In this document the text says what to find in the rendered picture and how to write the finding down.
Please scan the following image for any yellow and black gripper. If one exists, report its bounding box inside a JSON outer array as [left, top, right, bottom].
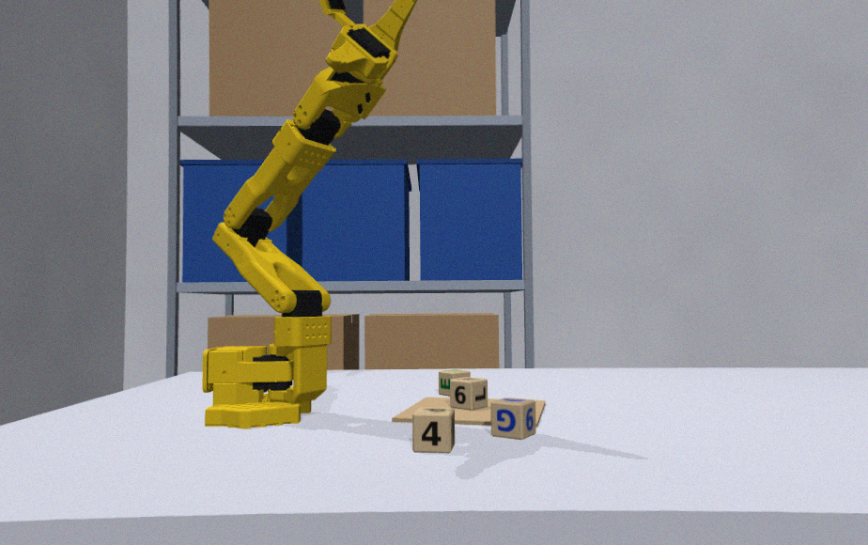
[[319, 0, 417, 88]]

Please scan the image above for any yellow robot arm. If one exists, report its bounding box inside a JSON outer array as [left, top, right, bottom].
[[205, 67, 386, 428]]

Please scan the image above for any tan flat mat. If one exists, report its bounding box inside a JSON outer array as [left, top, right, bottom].
[[392, 397, 546, 427]]

